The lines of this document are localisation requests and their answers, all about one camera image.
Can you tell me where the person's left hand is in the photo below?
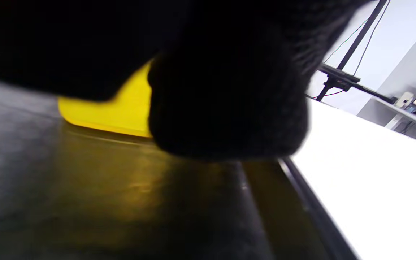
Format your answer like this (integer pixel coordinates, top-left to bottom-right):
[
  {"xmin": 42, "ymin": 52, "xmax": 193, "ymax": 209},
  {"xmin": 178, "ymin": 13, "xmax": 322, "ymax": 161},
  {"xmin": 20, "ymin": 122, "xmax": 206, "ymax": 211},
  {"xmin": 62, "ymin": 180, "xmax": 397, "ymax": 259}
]
[{"xmin": 0, "ymin": 0, "xmax": 371, "ymax": 159}]

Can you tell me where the yellow plastic food container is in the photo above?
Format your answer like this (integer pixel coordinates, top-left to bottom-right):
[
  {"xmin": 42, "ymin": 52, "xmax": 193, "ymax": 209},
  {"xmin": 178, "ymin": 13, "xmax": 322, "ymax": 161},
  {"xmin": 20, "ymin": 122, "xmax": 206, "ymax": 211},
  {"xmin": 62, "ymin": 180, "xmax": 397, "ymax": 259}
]
[{"xmin": 58, "ymin": 61, "xmax": 154, "ymax": 138}]

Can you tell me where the black tripod stand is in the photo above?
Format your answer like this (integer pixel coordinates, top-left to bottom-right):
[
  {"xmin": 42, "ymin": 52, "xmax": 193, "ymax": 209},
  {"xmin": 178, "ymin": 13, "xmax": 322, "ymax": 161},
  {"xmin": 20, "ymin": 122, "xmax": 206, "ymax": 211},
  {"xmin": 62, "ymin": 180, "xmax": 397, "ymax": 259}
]
[{"xmin": 305, "ymin": 0, "xmax": 398, "ymax": 105}]

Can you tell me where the black plastic tray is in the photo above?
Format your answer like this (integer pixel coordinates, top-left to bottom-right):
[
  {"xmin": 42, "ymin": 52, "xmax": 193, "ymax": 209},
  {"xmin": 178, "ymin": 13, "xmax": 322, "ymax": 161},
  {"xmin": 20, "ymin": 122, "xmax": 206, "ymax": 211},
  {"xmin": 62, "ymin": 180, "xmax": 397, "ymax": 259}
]
[{"xmin": 0, "ymin": 69, "xmax": 360, "ymax": 260}]

